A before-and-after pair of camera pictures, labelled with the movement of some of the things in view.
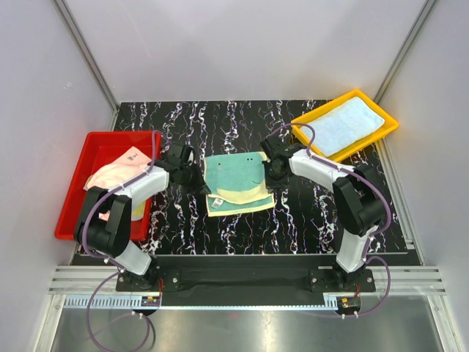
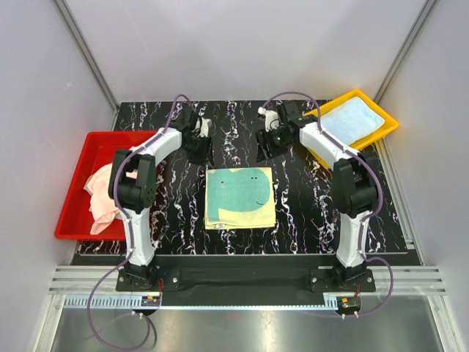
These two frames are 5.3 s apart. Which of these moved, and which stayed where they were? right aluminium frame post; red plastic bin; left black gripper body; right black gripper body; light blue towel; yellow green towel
Moved: yellow green towel; left black gripper body; right black gripper body
Stayed: light blue towel; right aluminium frame post; red plastic bin
